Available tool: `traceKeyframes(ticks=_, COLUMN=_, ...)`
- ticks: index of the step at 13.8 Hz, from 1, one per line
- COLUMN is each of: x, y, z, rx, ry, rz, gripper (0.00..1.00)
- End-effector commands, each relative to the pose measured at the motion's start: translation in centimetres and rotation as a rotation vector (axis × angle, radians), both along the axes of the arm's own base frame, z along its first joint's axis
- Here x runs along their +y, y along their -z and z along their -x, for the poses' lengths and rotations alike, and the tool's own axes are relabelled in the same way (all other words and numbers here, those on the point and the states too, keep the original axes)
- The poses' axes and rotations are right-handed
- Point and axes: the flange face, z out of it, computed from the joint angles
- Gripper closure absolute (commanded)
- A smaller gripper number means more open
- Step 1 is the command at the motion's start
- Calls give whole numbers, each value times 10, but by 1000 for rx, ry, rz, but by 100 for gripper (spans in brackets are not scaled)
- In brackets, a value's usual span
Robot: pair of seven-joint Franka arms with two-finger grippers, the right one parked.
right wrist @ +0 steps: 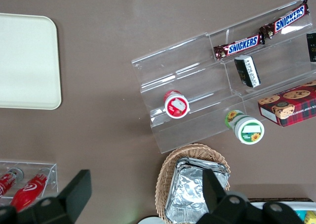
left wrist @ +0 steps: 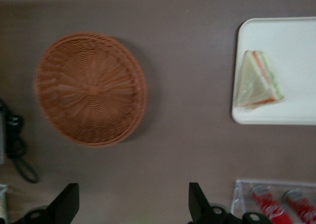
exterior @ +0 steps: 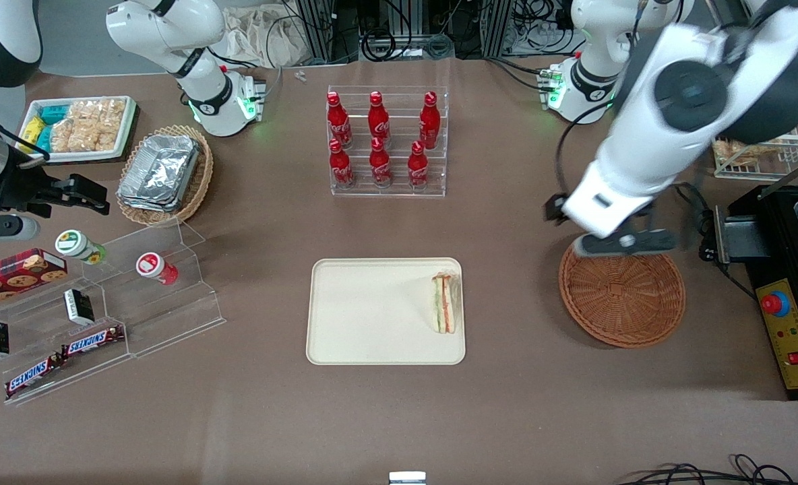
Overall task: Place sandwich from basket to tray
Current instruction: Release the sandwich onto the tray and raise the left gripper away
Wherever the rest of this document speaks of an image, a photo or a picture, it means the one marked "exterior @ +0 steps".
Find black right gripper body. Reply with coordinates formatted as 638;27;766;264
0;162;69;218

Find triangular sandwich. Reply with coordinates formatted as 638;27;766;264
431;271;463;335

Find white rectangular snack tray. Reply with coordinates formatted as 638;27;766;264
18;95;139;165

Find aluminium foil tray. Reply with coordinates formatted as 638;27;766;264
117;192;183;214
119;135;197;206

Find round brown wicker basket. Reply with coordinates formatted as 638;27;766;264
559;238;687;350

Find oval wicker basket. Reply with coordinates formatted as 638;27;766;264
115;124;215;227

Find cream rectangular plastic tray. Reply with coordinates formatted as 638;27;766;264
306;257;466;366

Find green sunflower snack cup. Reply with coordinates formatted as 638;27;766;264
55;229;109;265

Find yellow snack packet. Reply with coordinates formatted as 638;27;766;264
20;115;47;146

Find rice cracker bag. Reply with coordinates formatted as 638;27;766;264
50;98;128;154

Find red tartan cookie box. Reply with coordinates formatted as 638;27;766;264
0;249;69;313

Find red lidded snack cup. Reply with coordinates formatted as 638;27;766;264
135;251;180;286

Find wrapped bread packet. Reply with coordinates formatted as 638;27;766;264
714;137;780;169

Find black appliance with yellow panel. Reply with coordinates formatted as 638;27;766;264
714;185;798;402

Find Snickers chocolate bar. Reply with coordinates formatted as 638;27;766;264
4;355;64;399
61;324;125;358

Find clear acrylic tiered shelf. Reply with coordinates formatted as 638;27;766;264
0;217;227;407

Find red cola bottle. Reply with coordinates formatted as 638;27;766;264
407;140;431;190
419;92;441;150
329;138;357;190
369;137;394;189
326;92;353;149
367;91;392;146

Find red emergency stop button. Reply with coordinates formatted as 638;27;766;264
761;290;791;318

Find clear acrylic bottle rack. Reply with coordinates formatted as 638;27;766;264
327;85;451;198

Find white crumpled plastic sheet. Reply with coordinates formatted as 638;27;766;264
222;2;307;69

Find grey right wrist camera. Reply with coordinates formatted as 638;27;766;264
0;214;40;244

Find black appliance cable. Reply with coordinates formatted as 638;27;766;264
672;181;758;300

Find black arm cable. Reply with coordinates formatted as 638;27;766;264
555;100;619;203

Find aluminium frame post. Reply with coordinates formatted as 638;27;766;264
482;0;513;59
294;0;336;66

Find black floor cables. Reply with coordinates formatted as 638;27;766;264
616;453;798;485

